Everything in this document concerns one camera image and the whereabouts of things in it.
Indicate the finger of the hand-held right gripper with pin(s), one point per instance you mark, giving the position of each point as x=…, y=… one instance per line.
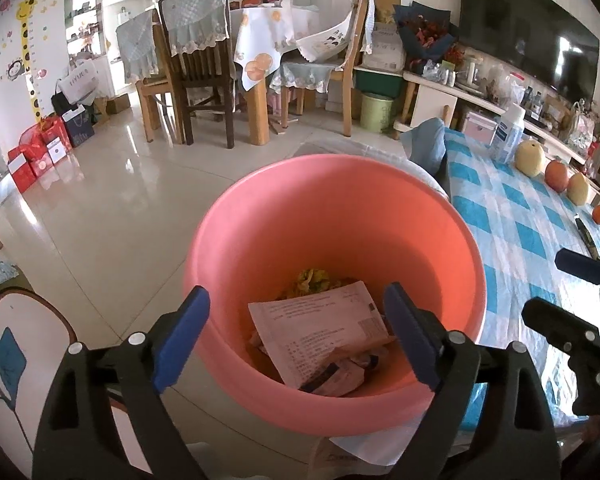
x=555, y=320
x=575, y=262

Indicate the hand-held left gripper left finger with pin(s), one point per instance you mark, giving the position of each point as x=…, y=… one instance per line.
x=180, y=340

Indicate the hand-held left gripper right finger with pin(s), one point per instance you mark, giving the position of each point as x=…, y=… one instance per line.
x=410, y=340

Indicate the brown stick packet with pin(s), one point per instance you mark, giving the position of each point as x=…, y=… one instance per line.
x=584, y=235

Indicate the large silver foil packet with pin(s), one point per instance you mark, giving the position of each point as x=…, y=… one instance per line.
x=305, y=330

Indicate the yellow green wrapper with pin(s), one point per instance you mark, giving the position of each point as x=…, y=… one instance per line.
x=312, y=280

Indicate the pink plastic bucket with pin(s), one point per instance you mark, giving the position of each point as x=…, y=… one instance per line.
x=330, y=200

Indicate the small orange fruit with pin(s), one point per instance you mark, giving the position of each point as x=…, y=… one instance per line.
x=599, y=214

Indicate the small yellow pear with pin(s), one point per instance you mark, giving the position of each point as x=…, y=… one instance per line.
x=578, y=189

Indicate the red apple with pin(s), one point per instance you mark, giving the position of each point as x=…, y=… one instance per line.
x=557, y=176

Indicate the large yellow pear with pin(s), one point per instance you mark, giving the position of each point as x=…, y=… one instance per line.
x=530, y=160

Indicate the clear plastic bag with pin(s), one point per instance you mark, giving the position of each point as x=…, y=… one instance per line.
x=582, y=125

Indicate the white plastic bottle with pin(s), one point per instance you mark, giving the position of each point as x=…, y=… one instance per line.
x=507, y=135

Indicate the pink storage box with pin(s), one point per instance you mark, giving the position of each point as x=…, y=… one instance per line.
x=480, y=127

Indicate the child chair with blue drawing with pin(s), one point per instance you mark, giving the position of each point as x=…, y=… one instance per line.
x=15, y=350

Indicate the white bin with liner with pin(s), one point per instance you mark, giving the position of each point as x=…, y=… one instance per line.
x=360, y=147

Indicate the white TV cabinet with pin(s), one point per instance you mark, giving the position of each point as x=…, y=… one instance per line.
x=430, y=100

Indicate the red white gift box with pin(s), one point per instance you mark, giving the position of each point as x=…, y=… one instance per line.
x=59, y=150

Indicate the green bucket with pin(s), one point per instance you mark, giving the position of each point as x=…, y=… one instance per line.
x=376, y=114

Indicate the dark paper bag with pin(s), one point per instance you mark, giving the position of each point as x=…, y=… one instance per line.
x=79, y=127

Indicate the black television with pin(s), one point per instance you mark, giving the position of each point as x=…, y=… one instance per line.
x=525, y=30

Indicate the wooden dining table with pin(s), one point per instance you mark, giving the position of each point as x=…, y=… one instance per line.
x=259, y=115

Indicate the small cardboard box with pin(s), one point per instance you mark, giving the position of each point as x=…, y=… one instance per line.
x=117, y=105

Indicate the red gift bag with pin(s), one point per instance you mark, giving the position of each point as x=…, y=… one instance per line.
x=42, y=132

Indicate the pink stool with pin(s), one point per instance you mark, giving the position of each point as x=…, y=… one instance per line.
x=285, y=107

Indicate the green storage box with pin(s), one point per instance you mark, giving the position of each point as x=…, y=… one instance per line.
x=380, y=84

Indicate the dark wooden chair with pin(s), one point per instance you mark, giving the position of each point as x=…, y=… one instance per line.
x=205, y=75

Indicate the flower bouquet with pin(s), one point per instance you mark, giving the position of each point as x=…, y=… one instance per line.
x=425, y=35

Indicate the white paper bag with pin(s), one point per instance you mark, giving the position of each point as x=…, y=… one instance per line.
x=80, y=82

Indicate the light wooden chair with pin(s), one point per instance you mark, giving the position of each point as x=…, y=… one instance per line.
x=355, y=60
x=137, y=60

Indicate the white sack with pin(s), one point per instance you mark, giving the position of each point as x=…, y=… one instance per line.
x=386, y=47

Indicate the lace chair seat cover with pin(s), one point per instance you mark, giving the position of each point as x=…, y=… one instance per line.
x=305, y=72

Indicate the orange print tablecloth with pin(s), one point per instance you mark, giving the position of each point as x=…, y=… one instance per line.
x=260, y=45

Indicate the giraffe wall sticker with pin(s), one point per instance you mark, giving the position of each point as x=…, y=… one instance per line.
x=29, y=55

